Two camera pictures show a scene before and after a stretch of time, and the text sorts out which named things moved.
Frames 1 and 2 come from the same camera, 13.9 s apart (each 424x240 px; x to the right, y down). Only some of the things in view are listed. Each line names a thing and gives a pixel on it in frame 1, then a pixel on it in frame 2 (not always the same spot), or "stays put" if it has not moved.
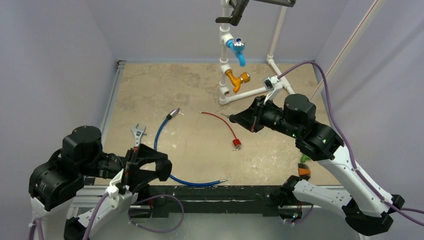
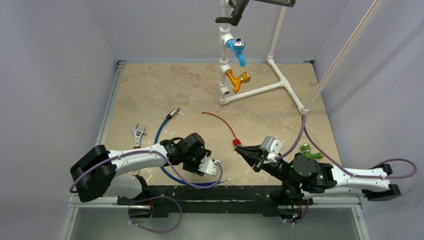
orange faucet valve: [244, 78] stays put
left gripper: [135, 160] to [202, 153]
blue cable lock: [169, 116] stays put
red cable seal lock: [236, 142] stays put
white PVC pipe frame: [226, 36] stays put
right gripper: [258, 114] to [259, 158]
